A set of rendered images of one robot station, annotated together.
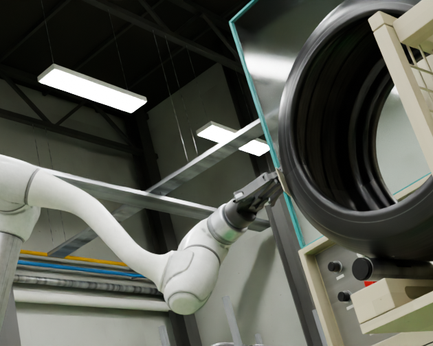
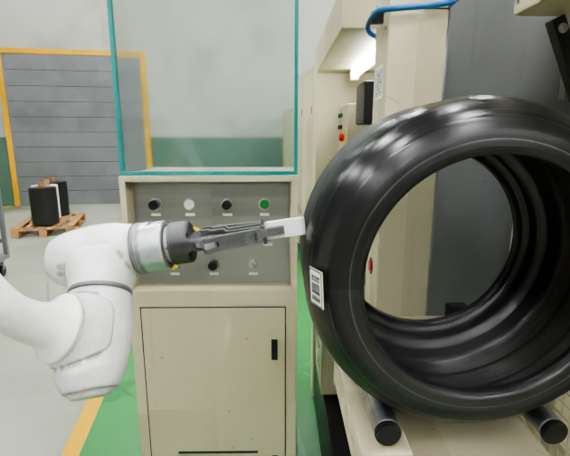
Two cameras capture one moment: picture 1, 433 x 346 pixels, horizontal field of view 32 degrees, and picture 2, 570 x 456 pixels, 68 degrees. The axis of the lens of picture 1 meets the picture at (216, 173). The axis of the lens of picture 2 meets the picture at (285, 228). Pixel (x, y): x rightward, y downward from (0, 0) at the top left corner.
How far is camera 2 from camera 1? 1.43 m
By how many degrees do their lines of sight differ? 56
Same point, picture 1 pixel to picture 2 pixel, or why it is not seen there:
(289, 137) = (364, 248)
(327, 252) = (148, 185)
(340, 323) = not seen: hidden behind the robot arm
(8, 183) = not seen: outside the picture
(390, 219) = (452, 406)
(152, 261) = (44, 327)
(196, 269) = (121, 341)
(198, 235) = (111, 262)
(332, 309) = not seen: hidden behind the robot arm
